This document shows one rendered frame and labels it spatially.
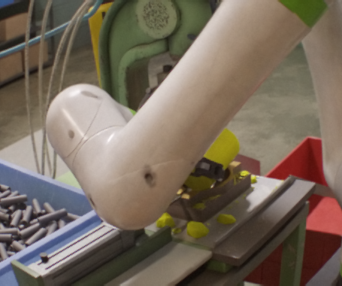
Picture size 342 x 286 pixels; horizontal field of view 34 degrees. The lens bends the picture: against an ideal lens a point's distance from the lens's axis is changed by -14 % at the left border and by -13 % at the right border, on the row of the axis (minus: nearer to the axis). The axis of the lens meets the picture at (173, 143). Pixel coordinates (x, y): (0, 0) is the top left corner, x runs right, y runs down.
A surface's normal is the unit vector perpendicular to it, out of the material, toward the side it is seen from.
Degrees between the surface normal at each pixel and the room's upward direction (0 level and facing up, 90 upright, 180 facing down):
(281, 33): 107
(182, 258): 0
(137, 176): 76
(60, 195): 81
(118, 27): 90
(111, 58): 90
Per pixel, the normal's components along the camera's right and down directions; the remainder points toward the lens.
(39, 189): -0.62, 0.19
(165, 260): -0.09, -0.93
